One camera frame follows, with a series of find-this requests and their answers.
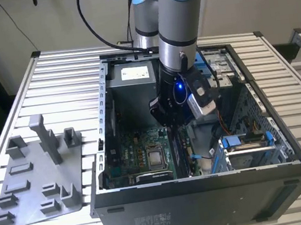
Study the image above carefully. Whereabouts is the grey power supply unit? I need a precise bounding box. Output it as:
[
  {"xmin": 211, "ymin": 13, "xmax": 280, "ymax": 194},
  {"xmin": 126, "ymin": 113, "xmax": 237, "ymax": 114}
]
[{"xmin": 102, "ymin": 58, "xmax": 169, "ymax": 132}]

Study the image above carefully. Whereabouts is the silver CPU in socket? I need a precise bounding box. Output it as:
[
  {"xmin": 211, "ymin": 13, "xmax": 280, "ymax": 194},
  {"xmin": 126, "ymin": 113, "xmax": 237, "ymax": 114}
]
[{"xmin": 143, "ymin": 144, "xmax": 168, "ymax": 172}]

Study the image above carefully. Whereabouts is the grey metal drive cage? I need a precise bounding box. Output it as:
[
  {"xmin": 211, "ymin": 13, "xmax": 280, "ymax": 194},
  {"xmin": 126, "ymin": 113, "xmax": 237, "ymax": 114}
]
[{"xmin": 197, "ymin": 44, "xmax": 244, "ymax": 93}]

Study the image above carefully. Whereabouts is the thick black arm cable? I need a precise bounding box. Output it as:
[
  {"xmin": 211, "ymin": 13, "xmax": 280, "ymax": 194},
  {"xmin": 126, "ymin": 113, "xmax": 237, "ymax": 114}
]
[{"xmin": 76, "ymin": 0, "xmax": 159, "ymax": 62}]

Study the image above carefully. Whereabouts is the black box beyond table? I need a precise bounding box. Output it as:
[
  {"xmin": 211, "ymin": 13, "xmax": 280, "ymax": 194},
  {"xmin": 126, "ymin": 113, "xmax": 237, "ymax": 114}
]
[{"xmin": 272, "ymin": 41, "xmax": 301, "ymax": 63}]

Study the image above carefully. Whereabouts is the grey plastic parts rack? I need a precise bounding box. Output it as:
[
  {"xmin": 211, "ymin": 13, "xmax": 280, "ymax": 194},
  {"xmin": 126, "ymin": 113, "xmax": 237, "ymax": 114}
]
[{"xmin": 0, "ymin": 109, "xmax": 95, "ymax": 225}]

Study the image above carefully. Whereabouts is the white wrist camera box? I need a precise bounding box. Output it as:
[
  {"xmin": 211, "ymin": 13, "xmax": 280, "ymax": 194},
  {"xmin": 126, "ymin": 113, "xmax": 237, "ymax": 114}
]
[{"xmin": 183, "ymin": 75, "xmax": 218, "ymax": 119}]

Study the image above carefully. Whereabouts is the green motherboard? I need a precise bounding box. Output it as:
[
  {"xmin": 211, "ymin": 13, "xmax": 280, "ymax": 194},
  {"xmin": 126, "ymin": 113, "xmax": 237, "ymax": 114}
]
[{"xmin": 99, "ymin": 120, "xmax": 204, "ymax": 190}]

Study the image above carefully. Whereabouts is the orange wire bundle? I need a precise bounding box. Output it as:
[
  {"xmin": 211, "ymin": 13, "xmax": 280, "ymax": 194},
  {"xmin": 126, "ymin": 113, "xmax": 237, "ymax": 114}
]
[{"xmin": 215, "ymin": 107, "xmax": 236, "ymax": 136}]

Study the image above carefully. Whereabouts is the black open PC case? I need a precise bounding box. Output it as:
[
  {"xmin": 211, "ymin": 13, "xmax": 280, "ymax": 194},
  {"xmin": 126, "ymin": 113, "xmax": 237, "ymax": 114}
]
[{"xmin": 69, "ymin": 28, "xmax": 301, "ymax": 225}]

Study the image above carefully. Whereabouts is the hard disk blue carrier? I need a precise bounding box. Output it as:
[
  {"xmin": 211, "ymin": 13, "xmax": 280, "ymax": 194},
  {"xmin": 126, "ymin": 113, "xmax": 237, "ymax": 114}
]
[{"xmin": 218, "ymin": 128, "xmax": 281, "ymax": 173}]

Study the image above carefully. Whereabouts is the black graphics card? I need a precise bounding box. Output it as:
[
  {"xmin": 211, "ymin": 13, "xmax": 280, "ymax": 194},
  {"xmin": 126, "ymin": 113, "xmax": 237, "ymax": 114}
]
[{"xmin": 135, "ymin": 169, "xmax": 176, "ymax": 186}]

